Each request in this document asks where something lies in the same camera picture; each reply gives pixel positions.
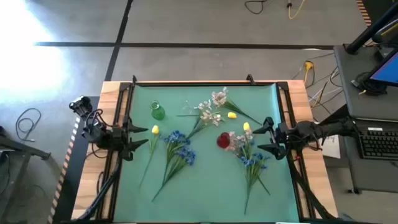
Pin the green glass vase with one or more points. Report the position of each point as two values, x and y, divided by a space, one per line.
158 112

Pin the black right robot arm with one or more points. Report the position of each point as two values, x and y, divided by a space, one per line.
326 127

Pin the pink artificial flower bunch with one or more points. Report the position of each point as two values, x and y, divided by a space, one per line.
211 118
239 140
219 98

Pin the grey metal table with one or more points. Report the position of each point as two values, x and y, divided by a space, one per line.
21 148

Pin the yellow power plug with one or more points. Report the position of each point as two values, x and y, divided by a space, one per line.
308 65

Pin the white paper sheet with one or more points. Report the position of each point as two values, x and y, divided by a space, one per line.
332 151

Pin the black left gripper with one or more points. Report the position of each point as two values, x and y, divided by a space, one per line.
127 146

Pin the black mat clamp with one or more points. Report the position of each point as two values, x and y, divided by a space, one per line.
134 80
250 79

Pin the green table mat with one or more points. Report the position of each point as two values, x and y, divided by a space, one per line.
202 193

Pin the black metal table frame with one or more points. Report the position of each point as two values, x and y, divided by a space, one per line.
283 86

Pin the black keyboard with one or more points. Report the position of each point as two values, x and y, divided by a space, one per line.
376 144

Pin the clear glass vase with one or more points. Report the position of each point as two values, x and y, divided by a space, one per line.
187 107

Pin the black monitor pole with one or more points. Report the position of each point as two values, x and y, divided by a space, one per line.
367 34

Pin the grey computer desk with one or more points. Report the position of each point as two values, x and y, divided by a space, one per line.
345 68

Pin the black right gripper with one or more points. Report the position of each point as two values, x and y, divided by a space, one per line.
284 133

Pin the red glass vase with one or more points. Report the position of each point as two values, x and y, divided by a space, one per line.
223 140

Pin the black diagonal frame strut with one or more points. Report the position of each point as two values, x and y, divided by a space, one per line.
104 189
311 199

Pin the orange black striped tape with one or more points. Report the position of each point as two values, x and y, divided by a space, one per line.
363 12
63 168

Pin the black floor platform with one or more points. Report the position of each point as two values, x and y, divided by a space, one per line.
74 174

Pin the computer monitor blue screen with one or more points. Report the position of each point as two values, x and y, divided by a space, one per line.
388 71

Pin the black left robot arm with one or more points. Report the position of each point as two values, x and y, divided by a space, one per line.
93 132

